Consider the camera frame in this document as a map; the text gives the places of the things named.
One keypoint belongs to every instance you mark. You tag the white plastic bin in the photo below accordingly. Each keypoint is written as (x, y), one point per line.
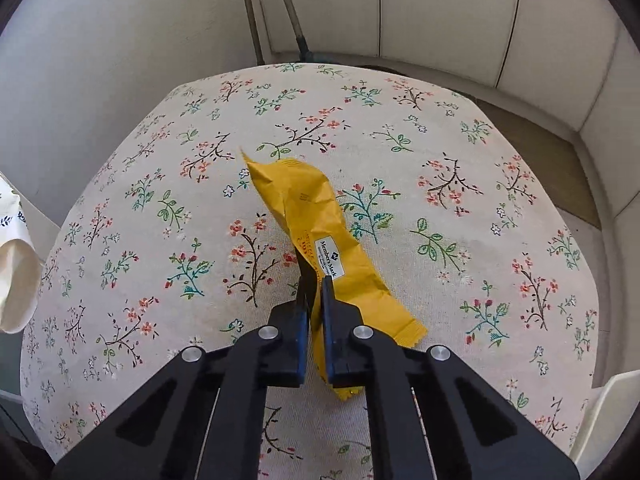
(602, 410)

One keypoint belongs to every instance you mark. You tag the floral tablecloth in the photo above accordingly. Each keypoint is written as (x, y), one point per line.
(400, 270)

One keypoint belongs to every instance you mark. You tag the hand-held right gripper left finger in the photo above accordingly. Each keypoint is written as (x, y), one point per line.
(300, 325)

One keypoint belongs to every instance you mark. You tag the cream cloth bag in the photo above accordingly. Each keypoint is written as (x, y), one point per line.
(17, 285)

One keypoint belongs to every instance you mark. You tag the white patterned cloth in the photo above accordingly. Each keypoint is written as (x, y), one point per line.
(10, 210)

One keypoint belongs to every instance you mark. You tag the yellow snack wrapper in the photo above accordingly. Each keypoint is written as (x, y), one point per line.
(310, 200)

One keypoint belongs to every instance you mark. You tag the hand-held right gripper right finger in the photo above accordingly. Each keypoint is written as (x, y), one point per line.
(327, 325)

